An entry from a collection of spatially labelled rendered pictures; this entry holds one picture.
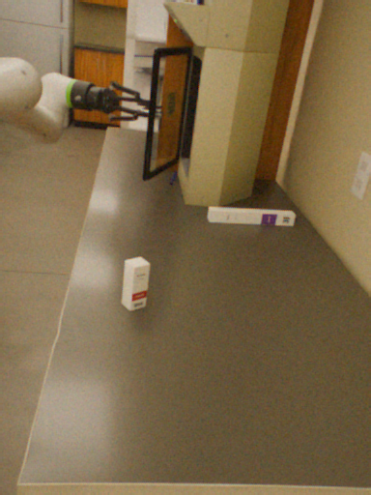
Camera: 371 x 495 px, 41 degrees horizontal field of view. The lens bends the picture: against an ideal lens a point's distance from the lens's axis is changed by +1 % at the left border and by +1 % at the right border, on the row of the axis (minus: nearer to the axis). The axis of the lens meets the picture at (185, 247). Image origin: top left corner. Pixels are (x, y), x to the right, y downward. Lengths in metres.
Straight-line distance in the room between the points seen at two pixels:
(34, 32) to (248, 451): 6.02
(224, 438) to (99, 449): 0.18
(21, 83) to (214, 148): 0.59
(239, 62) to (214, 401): 1.00
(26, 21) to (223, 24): 5.10
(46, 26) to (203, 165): 5.03
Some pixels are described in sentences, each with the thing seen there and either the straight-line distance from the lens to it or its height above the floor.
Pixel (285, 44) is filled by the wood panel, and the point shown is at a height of 1.43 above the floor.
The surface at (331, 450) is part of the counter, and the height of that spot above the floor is 0.94.
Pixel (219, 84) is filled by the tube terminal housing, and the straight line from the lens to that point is 1.52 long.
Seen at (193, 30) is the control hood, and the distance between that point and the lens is 1.49.
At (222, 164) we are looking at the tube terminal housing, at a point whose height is 1.08.
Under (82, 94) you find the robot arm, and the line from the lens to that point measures 1.71.
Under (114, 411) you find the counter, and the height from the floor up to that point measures 0.94.
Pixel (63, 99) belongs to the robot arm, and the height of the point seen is 1.19.
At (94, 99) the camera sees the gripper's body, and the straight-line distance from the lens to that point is 1.70.
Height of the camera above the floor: 1.49
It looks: 25 degrees down
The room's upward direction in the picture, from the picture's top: 8 degrees clockwise
